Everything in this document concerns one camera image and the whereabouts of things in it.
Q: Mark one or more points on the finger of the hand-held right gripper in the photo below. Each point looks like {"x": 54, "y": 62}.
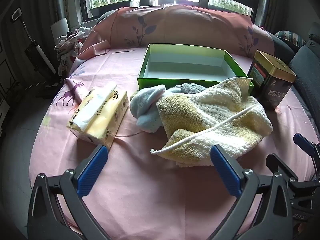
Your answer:
{"x": 275, "y": 163}
{"x": 303, "y": 143}

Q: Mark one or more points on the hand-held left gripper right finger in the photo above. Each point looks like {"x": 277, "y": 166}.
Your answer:
{"x": 225, "y": 170}

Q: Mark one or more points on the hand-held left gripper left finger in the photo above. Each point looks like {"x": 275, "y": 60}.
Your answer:
{"x": 92, "y": 170}

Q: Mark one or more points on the yellow tissue pack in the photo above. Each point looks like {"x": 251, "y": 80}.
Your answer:
{"x": 100, "y": 120}

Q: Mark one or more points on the yellow and white towel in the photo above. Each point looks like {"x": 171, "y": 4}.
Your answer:
{"x": 212, "y": 110}

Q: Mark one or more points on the light blue plush toy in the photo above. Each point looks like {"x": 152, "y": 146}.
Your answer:
{"x": 147, "y": 107}

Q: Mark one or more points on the green cardboard box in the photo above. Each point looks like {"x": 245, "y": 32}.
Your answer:
{"x": 160, "y": 81}

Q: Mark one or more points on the pink deer-print bedsheet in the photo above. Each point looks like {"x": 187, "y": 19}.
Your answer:
{"x": 140, "y": 192}

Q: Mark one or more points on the dark green gold tea tin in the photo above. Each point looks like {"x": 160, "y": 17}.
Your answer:
{"x": 270, "y": 85}

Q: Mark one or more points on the grey sofa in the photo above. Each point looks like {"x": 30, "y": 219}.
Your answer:
{"x": 307, "y": 67}

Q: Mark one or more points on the grey fluffy cloth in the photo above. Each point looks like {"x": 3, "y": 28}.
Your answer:
{"x": 190, "y": 88}

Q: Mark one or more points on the striped patterned cushion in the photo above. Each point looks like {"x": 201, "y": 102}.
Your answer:
{"x": 287, "y": 37}

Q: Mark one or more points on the pile of light clothes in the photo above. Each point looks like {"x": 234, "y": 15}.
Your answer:
{"x": 67, "y": 52}

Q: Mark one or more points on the black stick vacuum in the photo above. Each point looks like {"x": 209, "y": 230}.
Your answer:
{"x": 37, "y": 52}

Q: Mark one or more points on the grey curtain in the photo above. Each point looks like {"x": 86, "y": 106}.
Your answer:
{"x": 275, "y": 5}

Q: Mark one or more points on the white panel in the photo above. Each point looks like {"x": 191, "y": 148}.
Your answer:
{"x": 60, "y": 28}

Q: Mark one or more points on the pink leaf-print cloth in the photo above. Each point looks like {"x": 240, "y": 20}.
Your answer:
{"x": 180, "y": 25}

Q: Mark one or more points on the long black grass planter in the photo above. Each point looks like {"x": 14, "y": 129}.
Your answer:
{"x": 230, "y": 7}
{"x": 110, "y": 6}

